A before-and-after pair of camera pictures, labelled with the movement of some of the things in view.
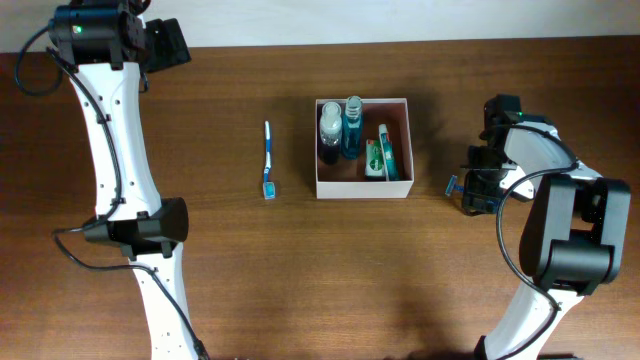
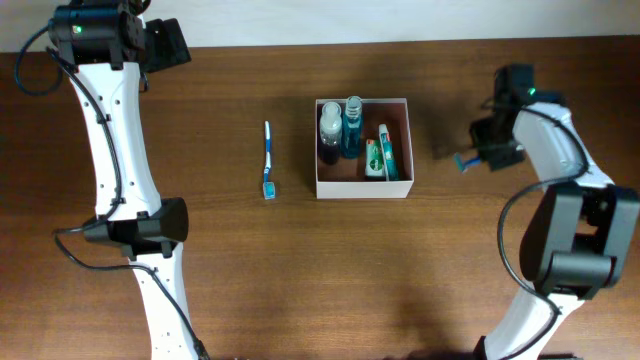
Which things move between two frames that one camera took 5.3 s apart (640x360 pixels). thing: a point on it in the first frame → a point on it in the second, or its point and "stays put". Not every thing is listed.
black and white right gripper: [472, 187] → [494, 160]
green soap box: [375, 169] stays put
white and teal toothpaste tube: [391, 168] stays put
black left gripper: [170, 42] stays put
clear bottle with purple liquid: [330, 134] stays put
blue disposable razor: [452, 185] → [463, 164]
